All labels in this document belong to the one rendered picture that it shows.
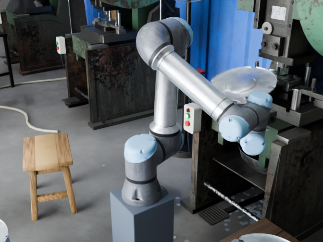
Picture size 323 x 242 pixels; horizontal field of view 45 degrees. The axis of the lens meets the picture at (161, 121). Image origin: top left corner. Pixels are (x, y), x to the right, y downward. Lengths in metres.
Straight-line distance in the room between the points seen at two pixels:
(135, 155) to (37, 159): 0.81
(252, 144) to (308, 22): 0.42
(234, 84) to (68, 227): 1.11
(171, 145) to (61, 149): 0.83
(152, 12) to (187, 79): 2.03
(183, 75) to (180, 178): 1.35
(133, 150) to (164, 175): 1.12
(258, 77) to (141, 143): 0.60
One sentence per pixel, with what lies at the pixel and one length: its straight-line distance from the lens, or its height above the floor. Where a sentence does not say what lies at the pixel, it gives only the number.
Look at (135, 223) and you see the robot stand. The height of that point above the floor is 0.41.
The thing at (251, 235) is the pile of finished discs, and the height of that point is 0.37.
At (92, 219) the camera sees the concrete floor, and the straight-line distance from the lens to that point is 2.13.
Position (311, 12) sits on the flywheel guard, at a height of 1.13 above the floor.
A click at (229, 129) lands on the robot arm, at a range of 1.09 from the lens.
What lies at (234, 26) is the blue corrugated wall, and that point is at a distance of 3.63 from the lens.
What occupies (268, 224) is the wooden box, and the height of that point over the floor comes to 0.35.
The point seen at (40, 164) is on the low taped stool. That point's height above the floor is 0.33.
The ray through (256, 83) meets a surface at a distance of 1.64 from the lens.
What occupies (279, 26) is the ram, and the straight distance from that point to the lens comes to 1.73.
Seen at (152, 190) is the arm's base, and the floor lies 0.50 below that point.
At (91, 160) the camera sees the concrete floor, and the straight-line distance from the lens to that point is 2.66.
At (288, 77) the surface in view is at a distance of 1.84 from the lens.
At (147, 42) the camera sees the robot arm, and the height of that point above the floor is 1.05.
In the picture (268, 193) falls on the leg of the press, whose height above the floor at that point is 0.39.
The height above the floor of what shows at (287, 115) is 0.68.
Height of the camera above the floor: 1.31
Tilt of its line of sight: 24 degrees down
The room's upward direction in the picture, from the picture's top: straight up
